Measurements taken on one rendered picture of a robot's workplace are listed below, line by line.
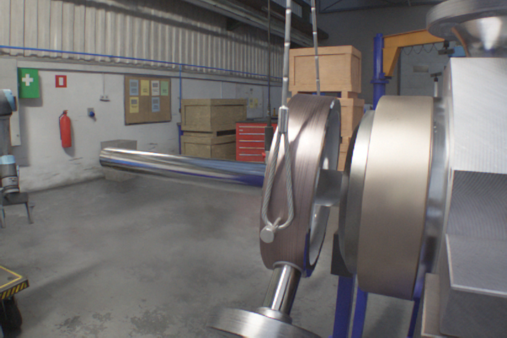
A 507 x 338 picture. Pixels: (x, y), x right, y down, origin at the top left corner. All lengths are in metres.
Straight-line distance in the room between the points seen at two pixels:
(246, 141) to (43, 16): 3.81
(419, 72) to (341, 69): 9.26
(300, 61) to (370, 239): 4.64
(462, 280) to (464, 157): 0.15
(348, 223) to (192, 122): 5.26
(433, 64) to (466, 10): 13.38
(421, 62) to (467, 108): 13.48
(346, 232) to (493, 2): 0.39
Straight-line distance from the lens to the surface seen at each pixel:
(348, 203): 0.50
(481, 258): 0.36
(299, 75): 5.03
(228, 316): 0.50
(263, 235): 0.47
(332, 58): 4.88
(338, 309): 1.22
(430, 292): 0.38
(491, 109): 0.46
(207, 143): 5.43
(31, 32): 5.59
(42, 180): 5.58
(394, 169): 0.47
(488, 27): 0.58
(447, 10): 0.56
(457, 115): 0.44
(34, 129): 5.45
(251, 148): 5.44
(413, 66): 13.92
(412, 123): 0.50
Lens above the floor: 1.25
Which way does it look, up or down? 8 degrees down
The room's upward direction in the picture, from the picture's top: straight up
